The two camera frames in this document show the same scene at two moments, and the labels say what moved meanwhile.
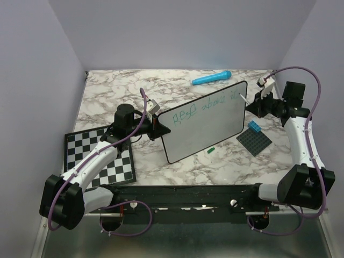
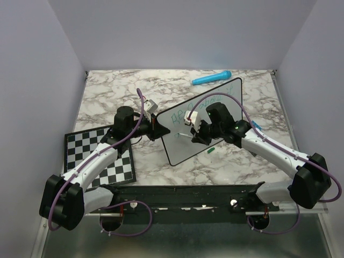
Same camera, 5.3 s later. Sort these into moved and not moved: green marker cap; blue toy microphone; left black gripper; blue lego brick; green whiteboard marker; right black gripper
Moved: right black gripper; green whiteboard marker
Not moved: blue lego brick; blue toy microphone; green marker cap; left black gripper
